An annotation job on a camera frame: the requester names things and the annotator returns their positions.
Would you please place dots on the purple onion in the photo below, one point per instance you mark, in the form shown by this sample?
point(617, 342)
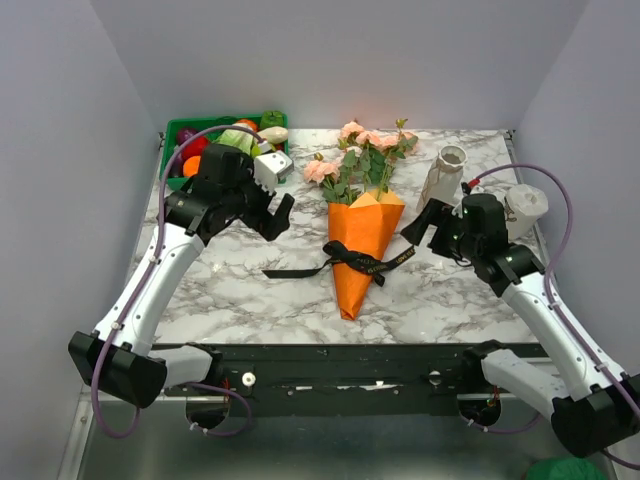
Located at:
point(184, 134)

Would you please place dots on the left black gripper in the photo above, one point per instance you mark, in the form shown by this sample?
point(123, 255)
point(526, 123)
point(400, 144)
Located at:
point(280, 222)

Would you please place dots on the white radish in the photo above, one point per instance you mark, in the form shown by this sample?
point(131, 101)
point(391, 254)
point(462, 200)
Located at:
point(274, 135)

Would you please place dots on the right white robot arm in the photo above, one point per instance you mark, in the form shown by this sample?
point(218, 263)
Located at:
point(591, 402)

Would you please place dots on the orange wrapping paper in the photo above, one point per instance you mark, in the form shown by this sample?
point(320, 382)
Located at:
point(366, 226)

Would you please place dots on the green object bottom corner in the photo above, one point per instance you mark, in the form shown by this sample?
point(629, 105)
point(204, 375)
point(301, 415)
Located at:
point(563, 469)

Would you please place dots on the white ribbed vase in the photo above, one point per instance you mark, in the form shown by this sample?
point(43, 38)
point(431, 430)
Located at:
point(444, 176)

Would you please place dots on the aluminium frame bar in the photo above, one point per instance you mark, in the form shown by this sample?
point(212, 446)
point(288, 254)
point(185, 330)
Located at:
point(77, 440)

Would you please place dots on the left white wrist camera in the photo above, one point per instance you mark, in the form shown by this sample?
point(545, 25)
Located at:
point(270, 168)

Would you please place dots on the green plastic crate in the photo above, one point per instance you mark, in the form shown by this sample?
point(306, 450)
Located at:
point(201, 123)

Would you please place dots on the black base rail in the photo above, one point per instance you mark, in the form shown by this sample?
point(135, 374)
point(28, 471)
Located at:
point(315, 380)

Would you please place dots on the green bell pepper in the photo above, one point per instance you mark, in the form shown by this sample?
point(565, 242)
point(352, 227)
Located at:
point(272, 118)

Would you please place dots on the purple eggplant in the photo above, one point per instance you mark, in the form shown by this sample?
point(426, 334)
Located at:
point(176, 170)

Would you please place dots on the white cup with drawing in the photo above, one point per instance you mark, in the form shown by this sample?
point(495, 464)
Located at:
point(523, 206)

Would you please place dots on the green cabbage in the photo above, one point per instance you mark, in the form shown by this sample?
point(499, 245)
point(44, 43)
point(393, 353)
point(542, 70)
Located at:
point(240, 140)

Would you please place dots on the orange tomato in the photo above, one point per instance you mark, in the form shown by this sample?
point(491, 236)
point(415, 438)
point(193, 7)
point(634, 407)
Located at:
point(247, 123)

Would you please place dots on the pink rose stem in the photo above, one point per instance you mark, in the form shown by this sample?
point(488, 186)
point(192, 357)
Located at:
point(354, 176)
point(329, 177)
point(393, 147)
point(354, 136)

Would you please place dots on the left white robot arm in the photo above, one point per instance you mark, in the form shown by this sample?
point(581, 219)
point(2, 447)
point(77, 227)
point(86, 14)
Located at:
point(115, 357)

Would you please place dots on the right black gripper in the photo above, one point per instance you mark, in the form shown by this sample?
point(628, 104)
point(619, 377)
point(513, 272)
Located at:
point(434, 212)

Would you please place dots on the black ribbon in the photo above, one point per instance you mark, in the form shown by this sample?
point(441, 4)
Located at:
point(338, 254)

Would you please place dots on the orange fruit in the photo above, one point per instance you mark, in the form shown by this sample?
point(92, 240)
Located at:
point(191, 166)

